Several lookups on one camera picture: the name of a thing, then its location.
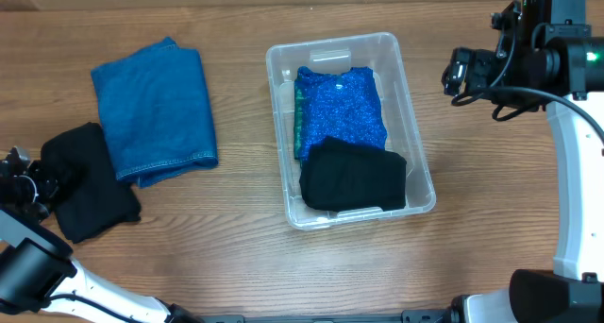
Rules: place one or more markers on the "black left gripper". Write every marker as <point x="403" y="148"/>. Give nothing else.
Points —
<point x="41" y="173"/>

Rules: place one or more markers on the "blue sequin garment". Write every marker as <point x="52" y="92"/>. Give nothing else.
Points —
<point x="344" y="106"/>

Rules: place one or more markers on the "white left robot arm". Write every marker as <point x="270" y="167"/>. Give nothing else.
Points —
<point x="38" y="272"/>

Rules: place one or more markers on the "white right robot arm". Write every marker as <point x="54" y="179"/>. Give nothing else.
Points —
<point x="564" y="76"/>

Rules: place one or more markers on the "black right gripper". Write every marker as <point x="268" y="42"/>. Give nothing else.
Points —
<point x="478" y="71"/>

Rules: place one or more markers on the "black cloth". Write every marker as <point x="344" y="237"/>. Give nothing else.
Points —
<point x="90" y="199"/>
<point x="339" y="176"/>

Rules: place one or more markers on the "clear plastic container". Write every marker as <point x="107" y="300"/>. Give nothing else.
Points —
<point x="380" y="52"/>

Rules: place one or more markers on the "blue denim cloth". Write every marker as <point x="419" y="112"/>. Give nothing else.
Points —
<point x="155" y="112"/>

